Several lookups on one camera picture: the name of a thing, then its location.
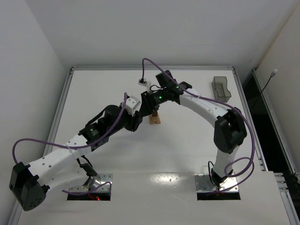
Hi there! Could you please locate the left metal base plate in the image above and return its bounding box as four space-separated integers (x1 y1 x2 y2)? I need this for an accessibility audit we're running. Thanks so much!
68 173 113 194

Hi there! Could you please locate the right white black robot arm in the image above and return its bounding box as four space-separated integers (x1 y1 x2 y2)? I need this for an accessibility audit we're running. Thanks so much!
138 70 247 187

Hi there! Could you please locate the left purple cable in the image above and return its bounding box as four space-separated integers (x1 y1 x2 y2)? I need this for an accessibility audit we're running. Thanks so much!
12 92 128 196

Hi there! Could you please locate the black cable with white plug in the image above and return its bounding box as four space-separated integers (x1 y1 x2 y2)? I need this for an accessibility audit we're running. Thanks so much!
248 68 278 113

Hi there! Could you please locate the long light wood block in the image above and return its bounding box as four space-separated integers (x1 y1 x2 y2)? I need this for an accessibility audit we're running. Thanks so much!
149 115 157 125
153 114 161 124

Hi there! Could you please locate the metal base plate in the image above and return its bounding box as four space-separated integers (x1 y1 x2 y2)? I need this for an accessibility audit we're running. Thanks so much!
68 173 113 194
195 173 240 194

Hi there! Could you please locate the purple cable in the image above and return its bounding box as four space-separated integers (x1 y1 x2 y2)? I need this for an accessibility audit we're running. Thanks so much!
12 92 128 196
140 58 255 195

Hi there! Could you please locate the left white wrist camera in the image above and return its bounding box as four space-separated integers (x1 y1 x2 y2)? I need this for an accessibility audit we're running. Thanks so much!
125 96 141 117

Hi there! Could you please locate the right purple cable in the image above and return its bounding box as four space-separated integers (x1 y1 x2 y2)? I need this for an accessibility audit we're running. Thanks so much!
140 58 255 195

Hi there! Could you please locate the grey translucent plastic bin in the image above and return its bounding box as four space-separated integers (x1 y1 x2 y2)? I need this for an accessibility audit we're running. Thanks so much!
211 76 232 103

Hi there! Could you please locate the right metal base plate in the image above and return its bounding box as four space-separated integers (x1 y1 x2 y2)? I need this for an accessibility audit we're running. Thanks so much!
195 173 240 194

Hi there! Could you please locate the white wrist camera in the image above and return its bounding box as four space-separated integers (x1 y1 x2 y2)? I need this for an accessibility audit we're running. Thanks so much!
138 79 148 86
125 96 141 117

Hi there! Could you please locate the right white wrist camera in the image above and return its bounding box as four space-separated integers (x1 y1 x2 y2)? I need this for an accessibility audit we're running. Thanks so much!
138 79 148 86

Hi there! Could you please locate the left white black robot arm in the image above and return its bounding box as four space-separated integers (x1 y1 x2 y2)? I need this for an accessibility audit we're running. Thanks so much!
9 104 143 211

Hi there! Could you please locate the aluminium table frame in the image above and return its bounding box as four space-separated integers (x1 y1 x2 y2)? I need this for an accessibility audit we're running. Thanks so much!
7 65 300 225

